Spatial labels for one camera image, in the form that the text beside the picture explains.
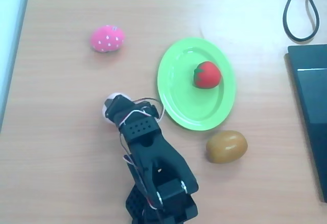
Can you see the pale pink plush peach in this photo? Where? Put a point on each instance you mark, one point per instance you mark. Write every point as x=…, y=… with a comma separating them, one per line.
x=104, y=112

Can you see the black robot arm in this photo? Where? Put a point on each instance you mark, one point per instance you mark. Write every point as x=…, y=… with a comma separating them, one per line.
x=158, y=162

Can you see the green plastic plate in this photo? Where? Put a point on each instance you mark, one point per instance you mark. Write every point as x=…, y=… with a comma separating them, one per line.
x=184, y=98

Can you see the pink plush strawberry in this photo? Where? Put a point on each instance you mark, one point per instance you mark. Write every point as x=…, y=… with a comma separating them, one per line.
x=106, y=39

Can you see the red toy strawberry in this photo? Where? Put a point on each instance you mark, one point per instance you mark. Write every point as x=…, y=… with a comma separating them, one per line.
x=208, y=75

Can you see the brown toy kiwi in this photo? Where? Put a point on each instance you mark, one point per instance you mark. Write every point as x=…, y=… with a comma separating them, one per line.
x=226, y=147

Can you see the black laptop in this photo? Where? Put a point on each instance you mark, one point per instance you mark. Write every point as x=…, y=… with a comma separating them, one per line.
x=313, y=101

